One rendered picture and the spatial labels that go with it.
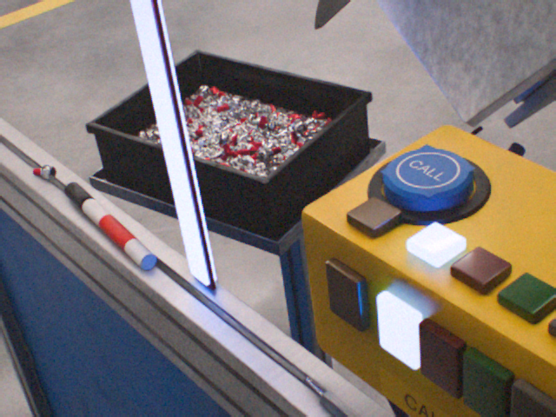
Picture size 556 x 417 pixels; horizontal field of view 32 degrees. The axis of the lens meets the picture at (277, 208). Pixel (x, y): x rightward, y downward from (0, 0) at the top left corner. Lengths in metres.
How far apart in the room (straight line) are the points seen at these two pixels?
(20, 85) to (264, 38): 0.76
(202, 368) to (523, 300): 0.41
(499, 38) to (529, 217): 0.36
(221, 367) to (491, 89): 0.30
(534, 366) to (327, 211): 0.12
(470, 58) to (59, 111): 2.18
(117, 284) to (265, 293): 1.24
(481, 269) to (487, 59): 0.40
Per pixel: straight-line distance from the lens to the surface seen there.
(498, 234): 0.42
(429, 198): 0.42
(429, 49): 0.78
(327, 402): 0.62
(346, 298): 0.43
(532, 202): 0.44
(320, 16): 0.95
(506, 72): 0.77
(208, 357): 0.72
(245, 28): 3.13
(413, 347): 0.41
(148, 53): 0.63
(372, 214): 0.42
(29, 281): 1.16
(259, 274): 2.09
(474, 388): 0.39
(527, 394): 0.37
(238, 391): 0.71
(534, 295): 0.38
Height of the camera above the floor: 1.33
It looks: 36 degrees down
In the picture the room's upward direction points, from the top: 8 degrees counter-clockwise
